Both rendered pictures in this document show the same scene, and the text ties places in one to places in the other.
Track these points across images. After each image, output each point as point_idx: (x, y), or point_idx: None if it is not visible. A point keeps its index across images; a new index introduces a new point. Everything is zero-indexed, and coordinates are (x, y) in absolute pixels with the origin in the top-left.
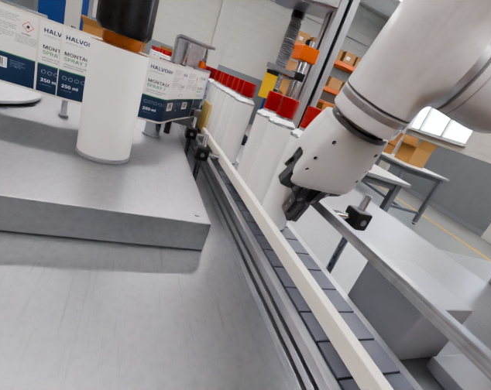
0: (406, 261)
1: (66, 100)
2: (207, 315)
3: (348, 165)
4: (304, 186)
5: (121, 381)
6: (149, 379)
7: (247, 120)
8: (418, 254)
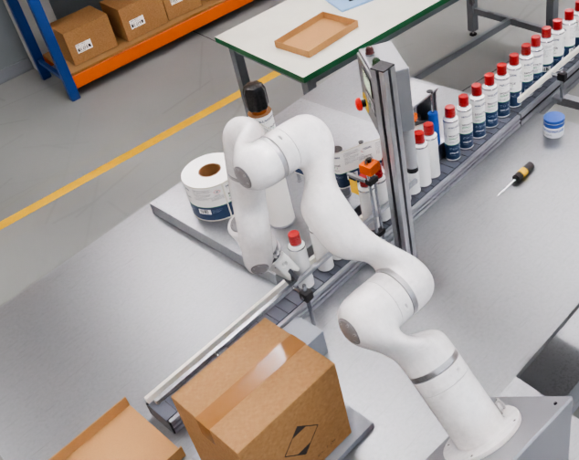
0: (317, 328)
1: (297, 172)
2: (245, 308)
3: (271, 268)
4: (272, 271)
5: (209, 310)
6: (214, 313)
7: (366, 202)
8: None
